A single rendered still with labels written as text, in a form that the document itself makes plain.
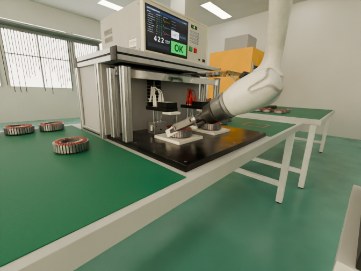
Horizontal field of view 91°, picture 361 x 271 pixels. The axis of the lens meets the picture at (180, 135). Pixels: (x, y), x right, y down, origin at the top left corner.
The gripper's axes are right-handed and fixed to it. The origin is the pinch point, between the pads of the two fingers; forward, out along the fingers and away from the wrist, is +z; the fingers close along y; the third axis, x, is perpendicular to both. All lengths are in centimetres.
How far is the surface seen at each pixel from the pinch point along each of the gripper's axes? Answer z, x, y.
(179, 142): -5.1, -5.5, -7.4
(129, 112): 4.0, 11.8, -18.4
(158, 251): 56, -61, 4
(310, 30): -46, 177, 533
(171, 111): 0.0, 9.3, -0.7
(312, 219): -2, -94, 109
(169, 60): -5.9, 30.8, 3.3
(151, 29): -8.9, 41.9, -4.1
